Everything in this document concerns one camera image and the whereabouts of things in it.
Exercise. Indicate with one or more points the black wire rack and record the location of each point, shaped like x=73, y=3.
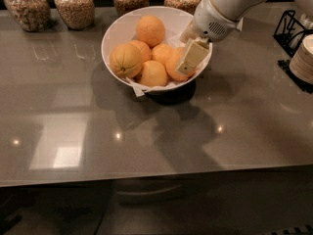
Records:
x=289, y=34

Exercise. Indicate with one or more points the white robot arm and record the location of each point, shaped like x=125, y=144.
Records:
x=234, y=10

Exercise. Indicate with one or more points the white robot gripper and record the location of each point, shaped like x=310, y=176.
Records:
x=208, y=21

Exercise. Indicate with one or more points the white ceramic bowl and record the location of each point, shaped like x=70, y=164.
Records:
x=123, y=29

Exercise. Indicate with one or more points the far left glass jar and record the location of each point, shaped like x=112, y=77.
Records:
x=31, y=15

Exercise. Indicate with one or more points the white paper napkin liner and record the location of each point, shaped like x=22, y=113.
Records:
x=140, y=89

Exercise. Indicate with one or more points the orange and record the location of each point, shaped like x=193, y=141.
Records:
x=126, y=60
x=161, y=53
x=172, y=63
x=152, y=74
x=140, y=51
x=150, y=30

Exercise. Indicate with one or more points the white sign stand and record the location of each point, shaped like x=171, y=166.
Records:
x=240, y=25

